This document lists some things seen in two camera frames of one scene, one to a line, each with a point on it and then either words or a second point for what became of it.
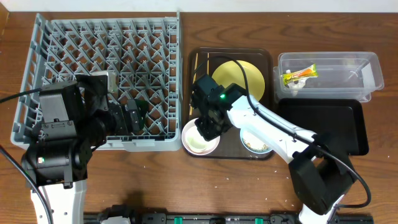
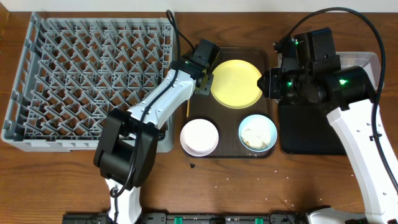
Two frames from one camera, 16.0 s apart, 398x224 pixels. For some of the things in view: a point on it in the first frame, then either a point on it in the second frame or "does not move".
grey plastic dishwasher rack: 143,48 does not move
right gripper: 209,137 -> 272,91
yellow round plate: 230,72 does not move
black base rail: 136,218 does not move
